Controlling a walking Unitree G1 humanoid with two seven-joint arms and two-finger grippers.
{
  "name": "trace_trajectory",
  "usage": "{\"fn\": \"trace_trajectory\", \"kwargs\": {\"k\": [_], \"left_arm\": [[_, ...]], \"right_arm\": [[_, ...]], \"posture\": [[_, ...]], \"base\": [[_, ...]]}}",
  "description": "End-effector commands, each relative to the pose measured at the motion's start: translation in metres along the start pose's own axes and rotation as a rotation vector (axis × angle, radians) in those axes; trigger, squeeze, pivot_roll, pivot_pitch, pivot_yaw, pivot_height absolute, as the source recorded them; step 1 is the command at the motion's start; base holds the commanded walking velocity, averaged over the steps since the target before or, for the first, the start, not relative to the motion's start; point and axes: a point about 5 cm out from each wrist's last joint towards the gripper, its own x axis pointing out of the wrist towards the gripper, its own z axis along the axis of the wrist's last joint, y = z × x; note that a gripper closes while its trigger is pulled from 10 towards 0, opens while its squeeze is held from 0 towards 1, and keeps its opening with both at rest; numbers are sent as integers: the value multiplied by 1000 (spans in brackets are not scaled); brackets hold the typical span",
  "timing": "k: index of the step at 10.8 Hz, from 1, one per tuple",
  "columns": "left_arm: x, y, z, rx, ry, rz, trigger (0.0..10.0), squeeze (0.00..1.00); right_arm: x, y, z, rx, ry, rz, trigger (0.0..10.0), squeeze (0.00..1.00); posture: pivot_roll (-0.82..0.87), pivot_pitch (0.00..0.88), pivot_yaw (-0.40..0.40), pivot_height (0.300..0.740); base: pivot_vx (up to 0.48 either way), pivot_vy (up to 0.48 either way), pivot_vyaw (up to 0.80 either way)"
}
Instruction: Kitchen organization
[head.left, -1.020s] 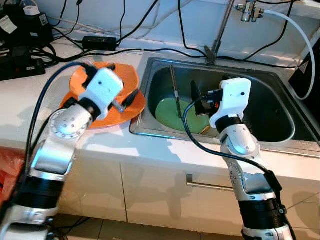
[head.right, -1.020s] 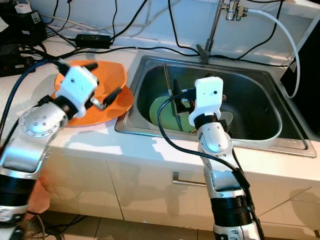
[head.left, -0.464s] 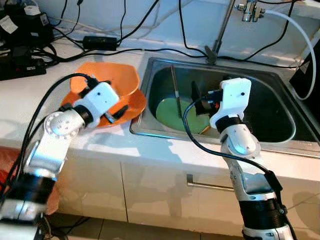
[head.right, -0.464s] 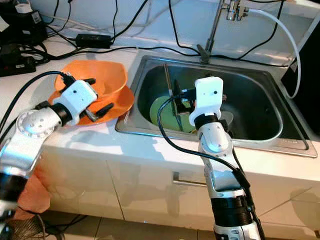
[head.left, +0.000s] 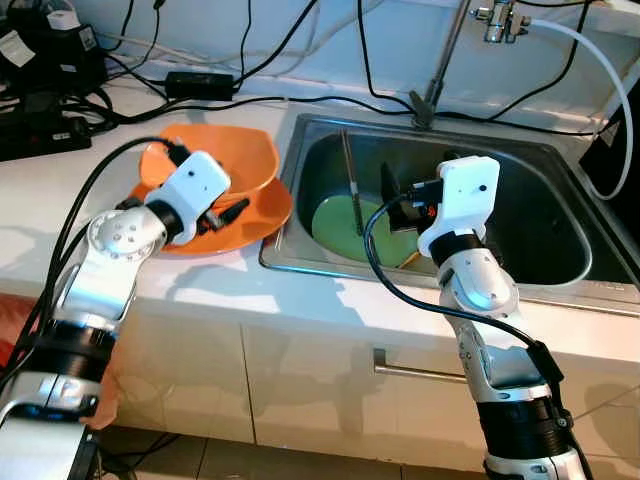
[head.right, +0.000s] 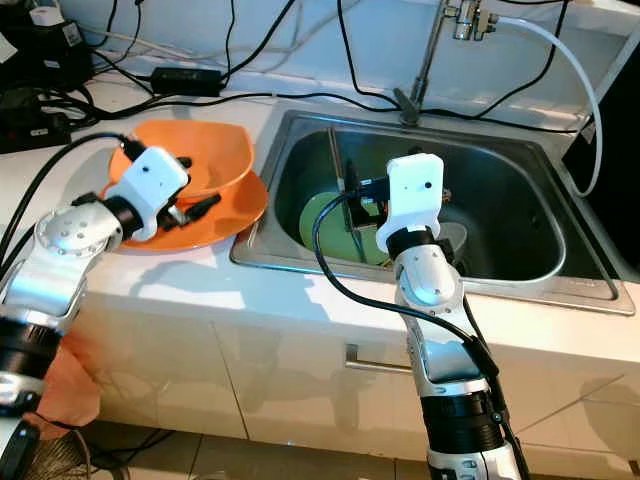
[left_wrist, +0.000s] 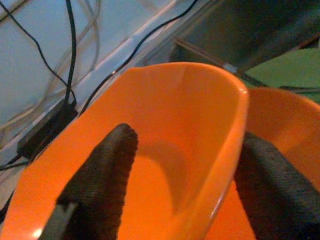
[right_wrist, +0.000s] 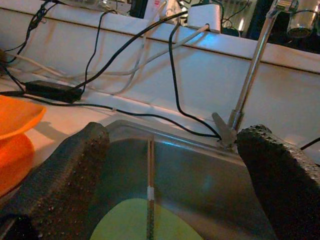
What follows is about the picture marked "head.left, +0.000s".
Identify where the long thin metal utensil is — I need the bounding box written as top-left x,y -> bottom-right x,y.
340,128 -> 366,238

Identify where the white kitchen cabinet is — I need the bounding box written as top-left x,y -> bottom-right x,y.
100,290 -> 640,471

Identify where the orange plastic plate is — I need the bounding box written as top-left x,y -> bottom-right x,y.
128,175 -> 295,257

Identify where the orange plastic bowl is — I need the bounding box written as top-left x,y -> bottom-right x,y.
138,124 -> 282,201

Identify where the green plastic plate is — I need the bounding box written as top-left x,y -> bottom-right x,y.
312,192 -> 426,269

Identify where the chrome faucet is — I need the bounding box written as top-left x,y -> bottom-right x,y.
410,0 -> 531,129

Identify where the stainless steel sink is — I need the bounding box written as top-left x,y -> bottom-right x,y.
260,112 -> 640,291

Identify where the black power adapter brick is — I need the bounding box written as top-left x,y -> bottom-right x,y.
165,70 -> 237,100

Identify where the black power strip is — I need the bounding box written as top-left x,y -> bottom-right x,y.
0,105 -> 93,163

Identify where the red plastic bag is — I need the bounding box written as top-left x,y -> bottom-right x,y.
0,335 -> 129,433

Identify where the black box appliance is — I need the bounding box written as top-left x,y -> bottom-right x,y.
578,95 -> 640,236

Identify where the black charger device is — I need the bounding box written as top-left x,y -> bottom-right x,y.
0,10 -> 108,99

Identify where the white plug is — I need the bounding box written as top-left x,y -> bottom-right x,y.
45,10 -> 81,31

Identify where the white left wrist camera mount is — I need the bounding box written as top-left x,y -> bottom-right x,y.
148,150 -> 232,223

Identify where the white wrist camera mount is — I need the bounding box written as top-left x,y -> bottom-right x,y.
148,150 -> 232,223
417,155 -> 500,259

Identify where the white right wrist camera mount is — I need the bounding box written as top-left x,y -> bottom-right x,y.
417,155 -> 500,259

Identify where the black counter cable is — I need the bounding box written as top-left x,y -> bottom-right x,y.
90,92 -> 601,136

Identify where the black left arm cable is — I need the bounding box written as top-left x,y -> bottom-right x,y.
0,135 -> 191,401

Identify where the long metal cabinet handle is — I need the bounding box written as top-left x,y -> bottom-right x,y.
372,347 -> 469,386

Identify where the white hose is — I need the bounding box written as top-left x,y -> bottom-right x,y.
525,18 -> 637,201

